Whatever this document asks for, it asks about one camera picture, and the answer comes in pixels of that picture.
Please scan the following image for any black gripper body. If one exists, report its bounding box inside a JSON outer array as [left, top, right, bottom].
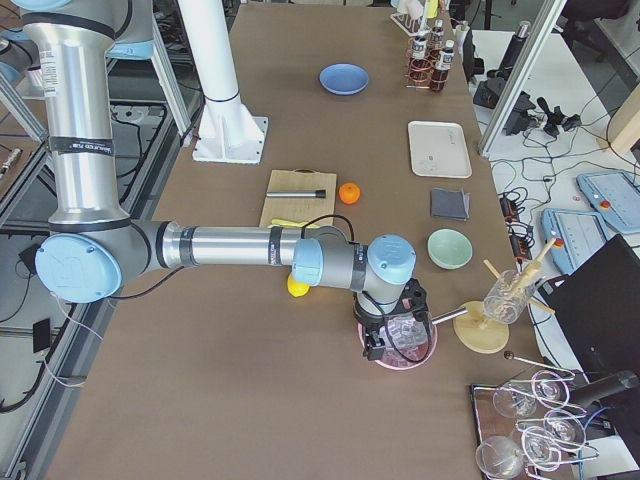
[[354, 279, 431, 361]]

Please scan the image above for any blue plate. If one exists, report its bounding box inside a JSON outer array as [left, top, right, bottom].
[[319, 63, 369, 96]]

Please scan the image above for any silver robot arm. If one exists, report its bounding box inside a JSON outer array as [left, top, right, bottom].
[[19, 1, 435, 367]]

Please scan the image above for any pink ice bucket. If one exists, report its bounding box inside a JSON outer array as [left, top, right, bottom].
[[375, 315, 438, 371]]

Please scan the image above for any wooden cup tree stand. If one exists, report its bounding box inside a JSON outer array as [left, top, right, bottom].
[[453, 238, 561, 354]]

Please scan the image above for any green bowl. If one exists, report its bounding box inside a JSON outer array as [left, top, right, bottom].
[[427, 229, 473, 270]]

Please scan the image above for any clear glass mug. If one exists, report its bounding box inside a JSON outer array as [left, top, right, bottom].
[[483, 270, 536, 325]]

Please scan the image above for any grey folded cloth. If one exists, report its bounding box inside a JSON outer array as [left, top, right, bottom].
[[430, 188, 470, 221]]

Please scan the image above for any yellow lemon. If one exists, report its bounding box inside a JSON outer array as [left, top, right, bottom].
[[286, 274, 310, 298]]

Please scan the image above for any black power strip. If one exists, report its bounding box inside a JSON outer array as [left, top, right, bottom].
[[499, 192, 535, 263]]

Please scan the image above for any orange mandarin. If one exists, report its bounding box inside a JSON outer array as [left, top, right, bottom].
[[338, 182, 361, 205]]

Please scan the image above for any wooden cutting board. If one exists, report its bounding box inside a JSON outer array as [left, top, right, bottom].
[[259, 170, 337, 227]]

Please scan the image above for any cream rabbit tray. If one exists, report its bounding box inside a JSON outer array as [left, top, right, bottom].
[[408, 120, 472, 179]]

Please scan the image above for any steel muddler black tip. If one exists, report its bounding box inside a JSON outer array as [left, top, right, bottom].
[[266, 189, 327, 199]]

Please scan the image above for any wine glass rack tray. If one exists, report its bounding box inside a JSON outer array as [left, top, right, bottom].
[[470, 367, 599, 479]]

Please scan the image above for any blue teach pendant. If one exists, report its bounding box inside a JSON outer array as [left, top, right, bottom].
[[540, 208, 612, 274], [576, 170, 639, 234]]

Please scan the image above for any black laptop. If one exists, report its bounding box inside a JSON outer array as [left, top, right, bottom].
[[539, 235, 639, 374]]

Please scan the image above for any dark tea bottle front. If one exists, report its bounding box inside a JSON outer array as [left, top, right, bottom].
[[429, 40, 455, 92]]

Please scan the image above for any dark tea bottle middle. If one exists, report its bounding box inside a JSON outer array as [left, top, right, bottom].
[[408, 34, 431, 88]]

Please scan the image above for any copper wire bottle rack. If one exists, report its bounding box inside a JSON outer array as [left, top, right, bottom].
[[405, 35, 445, 89]]

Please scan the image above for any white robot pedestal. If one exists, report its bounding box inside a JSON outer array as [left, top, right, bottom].
[[179, 0, 268, 165]]

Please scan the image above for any white wire dish rack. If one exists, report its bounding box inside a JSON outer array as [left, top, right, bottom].
[[390, 12, 430, 37]]

